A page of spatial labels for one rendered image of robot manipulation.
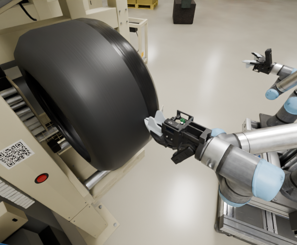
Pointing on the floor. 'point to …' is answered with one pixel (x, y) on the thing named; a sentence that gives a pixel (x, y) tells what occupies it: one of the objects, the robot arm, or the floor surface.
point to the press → (183, 11)
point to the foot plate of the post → (113, 224)
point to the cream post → (34, 166)
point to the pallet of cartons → (142, 4)
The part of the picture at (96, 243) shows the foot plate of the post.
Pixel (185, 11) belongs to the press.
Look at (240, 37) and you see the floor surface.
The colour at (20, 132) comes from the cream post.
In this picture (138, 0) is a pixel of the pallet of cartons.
